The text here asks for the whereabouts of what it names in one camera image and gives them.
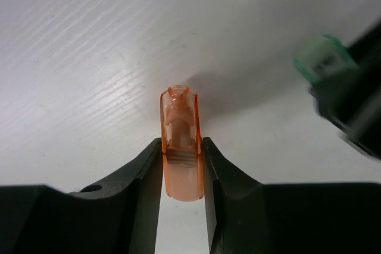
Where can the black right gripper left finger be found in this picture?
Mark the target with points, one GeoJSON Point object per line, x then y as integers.
{"type": "Point", "coordinates": [117, 214]}

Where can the orange plastic case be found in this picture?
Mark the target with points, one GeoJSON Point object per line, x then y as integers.
{"type": "Point", "coordinates": [181, 144]}

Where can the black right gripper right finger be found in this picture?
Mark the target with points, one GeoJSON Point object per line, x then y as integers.
{"type": "Point", "coordinates": [246, 216]}

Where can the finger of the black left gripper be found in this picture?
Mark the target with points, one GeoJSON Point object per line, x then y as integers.
{"type": "Point", "coordinates": [366, 54]}
{"type": "Point", "coordinates": [350, 101]}

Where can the green translucent plastic case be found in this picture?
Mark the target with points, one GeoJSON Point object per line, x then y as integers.
{"type": "Point", "coordinates": [323, 57]}

